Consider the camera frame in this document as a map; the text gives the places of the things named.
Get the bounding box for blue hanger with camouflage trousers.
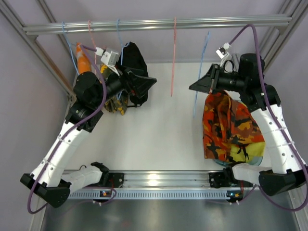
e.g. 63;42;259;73
193;31;210;118

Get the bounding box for orange red camouflage trousers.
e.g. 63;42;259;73
202;91;265;162

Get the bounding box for pink wire hanger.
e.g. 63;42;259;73
170;17;177;97
88;20;98;65

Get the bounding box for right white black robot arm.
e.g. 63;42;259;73
189;53;308;196

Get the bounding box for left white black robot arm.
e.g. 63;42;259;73
20;67;157;208

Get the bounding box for black trousers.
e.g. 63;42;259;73
119;42;149;108

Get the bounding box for green yellow camouflage trousers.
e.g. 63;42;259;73
100;64;128;116

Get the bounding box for blue hanger with black trousers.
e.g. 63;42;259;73
116;18;130;101

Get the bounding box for orange white trousers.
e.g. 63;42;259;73
76;43;92;74

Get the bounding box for teal transparent plastic bin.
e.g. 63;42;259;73
213;156;263;167

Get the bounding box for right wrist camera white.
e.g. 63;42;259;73
216;43;232;67

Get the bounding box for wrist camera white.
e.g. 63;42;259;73
95;47;120;76
216;43;232;67

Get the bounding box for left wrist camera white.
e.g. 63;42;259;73
95;47;120;76

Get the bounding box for aluminium hanging rail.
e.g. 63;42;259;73
23;14;292;36

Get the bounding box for aluminium frame right post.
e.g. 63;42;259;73
231;0;308;73

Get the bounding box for aluminium frame post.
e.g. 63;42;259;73
0;0;76;110
231;0;308;73

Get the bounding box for blue wire hanger leftmost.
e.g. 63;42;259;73
61;22;79;75

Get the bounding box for aluminium frame left post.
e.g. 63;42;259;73
0;0;76;110

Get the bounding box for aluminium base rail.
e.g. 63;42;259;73
60;169;265;191

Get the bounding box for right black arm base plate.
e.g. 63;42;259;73
209;167;239;188

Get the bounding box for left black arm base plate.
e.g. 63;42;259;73
97;172;125;188

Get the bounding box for grey slotted cable duct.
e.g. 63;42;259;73
68;189;241;200

